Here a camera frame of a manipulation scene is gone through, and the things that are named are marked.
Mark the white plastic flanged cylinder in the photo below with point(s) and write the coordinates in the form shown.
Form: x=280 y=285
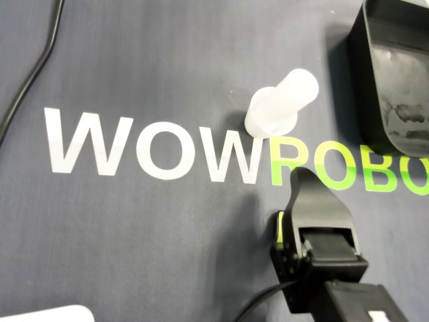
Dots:
x=278 y=107

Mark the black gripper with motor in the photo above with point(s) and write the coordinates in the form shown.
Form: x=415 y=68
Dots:
x=328 y=258

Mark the black plastic tray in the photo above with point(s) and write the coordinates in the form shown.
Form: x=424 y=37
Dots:
x=395 y=84

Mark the white desk lamp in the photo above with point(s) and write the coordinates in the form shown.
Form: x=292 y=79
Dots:
x=50 y=315

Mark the dark grey WOWROBO mat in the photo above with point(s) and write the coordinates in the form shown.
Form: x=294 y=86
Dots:
x=134 y=67

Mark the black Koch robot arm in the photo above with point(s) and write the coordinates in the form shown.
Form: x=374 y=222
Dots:
x=352 y=302

